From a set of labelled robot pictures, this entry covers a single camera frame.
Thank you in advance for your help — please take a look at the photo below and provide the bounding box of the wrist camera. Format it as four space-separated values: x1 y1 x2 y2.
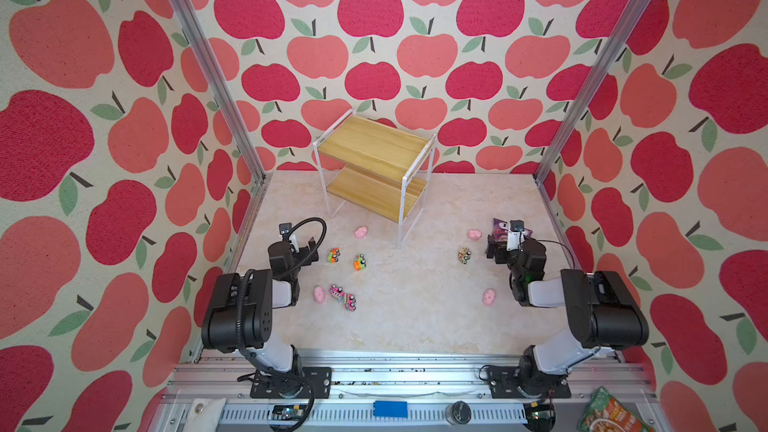
508 220 532 241
279 222 294 241

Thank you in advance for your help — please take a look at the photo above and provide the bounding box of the black right camera cable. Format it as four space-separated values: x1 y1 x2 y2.
533 238 578 271

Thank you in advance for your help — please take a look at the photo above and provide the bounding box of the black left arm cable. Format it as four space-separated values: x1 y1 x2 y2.
235 216 329 432

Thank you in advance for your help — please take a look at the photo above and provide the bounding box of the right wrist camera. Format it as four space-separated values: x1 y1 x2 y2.
508 220 532 241

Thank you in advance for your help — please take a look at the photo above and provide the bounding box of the white cloth on rail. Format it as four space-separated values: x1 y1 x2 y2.
182 398 227 432

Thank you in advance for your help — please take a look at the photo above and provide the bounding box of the aluminium front rail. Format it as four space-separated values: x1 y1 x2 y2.
146 349 672 431

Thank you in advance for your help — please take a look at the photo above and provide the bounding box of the wooden two-tier shelf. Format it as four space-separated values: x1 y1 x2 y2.
311 109 437 248

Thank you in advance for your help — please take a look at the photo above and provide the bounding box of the left aluminium frame post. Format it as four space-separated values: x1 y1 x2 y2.
169 0 267 187

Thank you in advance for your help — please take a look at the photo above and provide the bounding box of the blue block on rail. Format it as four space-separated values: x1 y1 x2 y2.
373 400 409 419

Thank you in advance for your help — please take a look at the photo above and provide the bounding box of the multicolour toy car right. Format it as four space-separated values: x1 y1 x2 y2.
457 247 472 264

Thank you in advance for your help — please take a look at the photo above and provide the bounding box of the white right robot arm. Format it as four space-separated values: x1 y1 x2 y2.
486 232 649 396

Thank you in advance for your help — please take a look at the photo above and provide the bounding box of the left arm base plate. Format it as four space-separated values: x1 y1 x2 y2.
250 367 333 400

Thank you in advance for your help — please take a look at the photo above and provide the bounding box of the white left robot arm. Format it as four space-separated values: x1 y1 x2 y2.
201 239 319 378

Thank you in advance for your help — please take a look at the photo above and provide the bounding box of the green orange toy car left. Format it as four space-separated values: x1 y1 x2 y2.
327 247 341 263

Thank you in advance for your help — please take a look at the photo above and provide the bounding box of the aluminium frame post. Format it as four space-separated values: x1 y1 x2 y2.
169 0 267 187
534 0 651 191

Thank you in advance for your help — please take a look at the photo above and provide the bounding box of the right aluminium frame post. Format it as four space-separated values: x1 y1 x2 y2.
534 0 651 191

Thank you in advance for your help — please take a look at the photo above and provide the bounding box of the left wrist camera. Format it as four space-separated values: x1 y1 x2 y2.
279 222 294 241

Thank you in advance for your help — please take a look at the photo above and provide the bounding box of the green snack packet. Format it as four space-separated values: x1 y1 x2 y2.
577 387 654 432

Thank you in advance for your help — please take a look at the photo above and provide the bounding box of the pink toy car upper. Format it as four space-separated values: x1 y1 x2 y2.
329 284 346 302

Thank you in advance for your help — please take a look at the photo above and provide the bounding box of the purple candy bag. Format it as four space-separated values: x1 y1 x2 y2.
491 218 509 242

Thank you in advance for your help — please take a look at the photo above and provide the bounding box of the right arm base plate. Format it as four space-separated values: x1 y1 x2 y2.
478 365 572 400

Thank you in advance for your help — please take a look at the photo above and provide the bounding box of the round metal knob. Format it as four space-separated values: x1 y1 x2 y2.
445 401 472 425

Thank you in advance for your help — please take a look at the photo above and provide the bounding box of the pink green toy truck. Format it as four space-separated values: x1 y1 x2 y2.
343 293 357 312

